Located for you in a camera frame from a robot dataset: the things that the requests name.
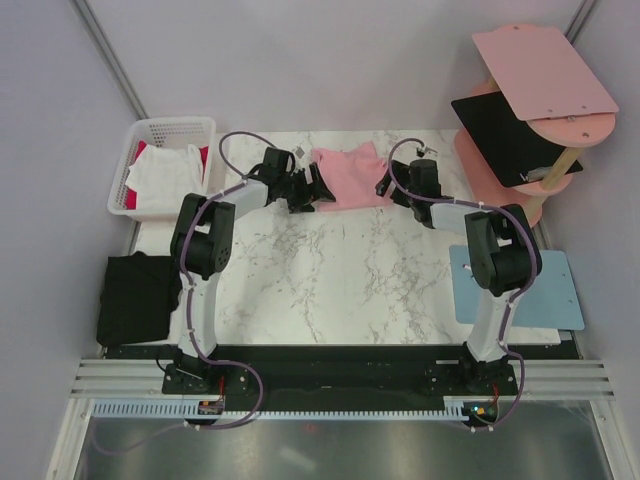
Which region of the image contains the black t shirt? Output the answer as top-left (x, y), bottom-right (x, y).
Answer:
top-left (96, 252), bottom-right (182, 348)

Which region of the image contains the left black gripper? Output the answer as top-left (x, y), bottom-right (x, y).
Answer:
top-left (278, 164), bottom-right (335, 215)

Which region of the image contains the white cable duct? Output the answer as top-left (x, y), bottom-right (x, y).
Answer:
top-left (92, 399), bottom-right (497, 421)

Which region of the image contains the pink tiered shelf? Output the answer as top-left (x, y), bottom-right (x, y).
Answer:
top-left (454, 24), bottom-right (619, 225)

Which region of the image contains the black board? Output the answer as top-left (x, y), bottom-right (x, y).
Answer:
top-left (451, 91), bottom-right (565, 188)

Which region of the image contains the white t shirt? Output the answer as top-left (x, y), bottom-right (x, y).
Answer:
top-left (126, 142), bottom-right (207, 211)

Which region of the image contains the pink t shirt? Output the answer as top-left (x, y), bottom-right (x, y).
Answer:
top-left (311, 141), bottom-right (392, 212)

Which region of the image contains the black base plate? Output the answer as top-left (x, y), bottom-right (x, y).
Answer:
top-left (102, 343), bottom-right (521, 414)

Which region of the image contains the light blue mat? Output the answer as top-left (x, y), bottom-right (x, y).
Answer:
top-left (449, 245), bottom-right (585, 330)

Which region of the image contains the red t shirt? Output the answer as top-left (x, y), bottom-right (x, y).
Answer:
top-left (124, 141), bottom-right (210, 211)

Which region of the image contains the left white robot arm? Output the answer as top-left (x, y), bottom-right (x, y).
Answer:
top-left (163, 147), bottom-right (336, 395)

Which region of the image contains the white plastic basket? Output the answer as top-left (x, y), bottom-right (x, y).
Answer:
top-left (107, 116), bottom-right (226, 221)

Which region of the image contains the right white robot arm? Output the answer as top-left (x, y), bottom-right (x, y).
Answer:
top-left (376, 159), bottom-right (542, 394)

